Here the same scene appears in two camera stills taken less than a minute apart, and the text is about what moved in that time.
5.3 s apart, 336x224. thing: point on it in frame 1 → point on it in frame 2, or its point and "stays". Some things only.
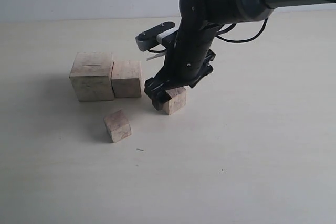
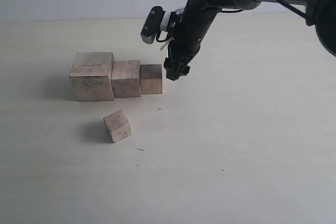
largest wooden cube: (92, 75) stays
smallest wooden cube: (117, 125) stays
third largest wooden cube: (177, 102) → (150, 78)
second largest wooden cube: (126, 79) stays
